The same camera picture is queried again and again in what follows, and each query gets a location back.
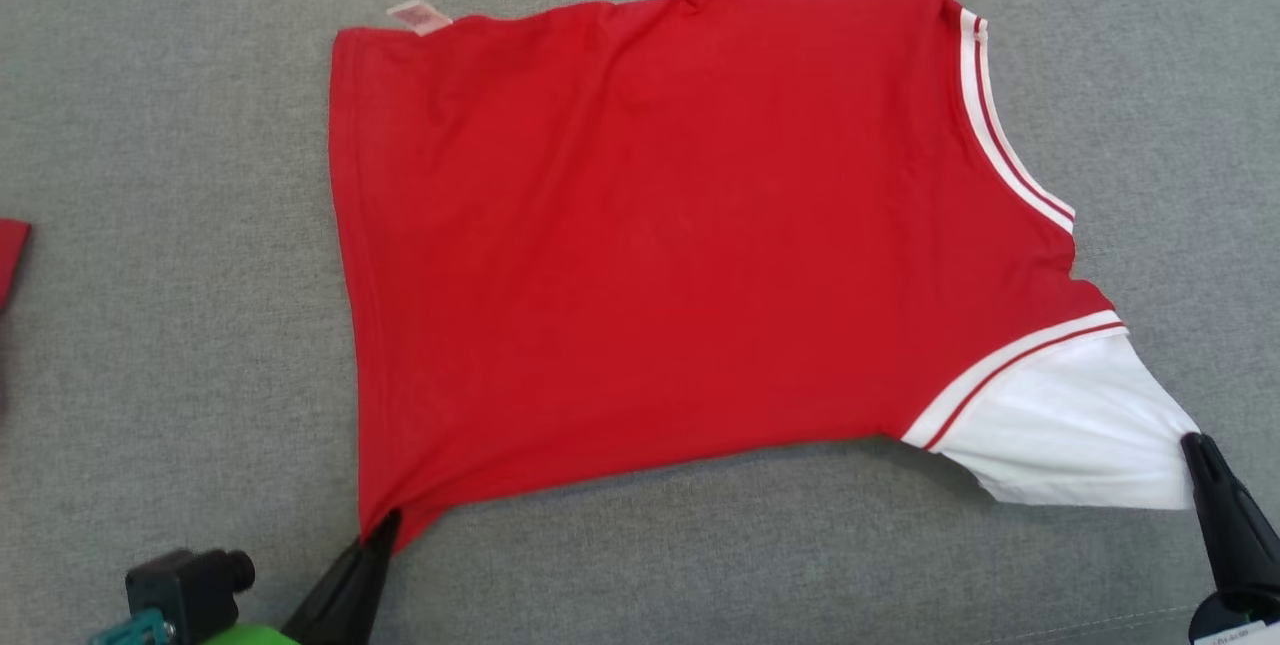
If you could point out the red garment pile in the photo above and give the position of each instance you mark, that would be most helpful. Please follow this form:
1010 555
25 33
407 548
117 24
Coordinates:
12 260

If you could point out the grey fabric sofa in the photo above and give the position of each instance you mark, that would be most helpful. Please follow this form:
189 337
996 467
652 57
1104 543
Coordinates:
150 375

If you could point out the red and white t-shirt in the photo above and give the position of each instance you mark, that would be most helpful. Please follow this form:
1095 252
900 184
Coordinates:
650 225

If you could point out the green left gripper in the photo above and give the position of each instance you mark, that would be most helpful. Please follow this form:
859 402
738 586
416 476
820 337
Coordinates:
250 636

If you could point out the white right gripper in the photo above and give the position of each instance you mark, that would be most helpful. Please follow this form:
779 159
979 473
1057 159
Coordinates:
1245 628

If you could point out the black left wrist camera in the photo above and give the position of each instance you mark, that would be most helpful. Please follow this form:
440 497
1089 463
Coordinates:
185 590

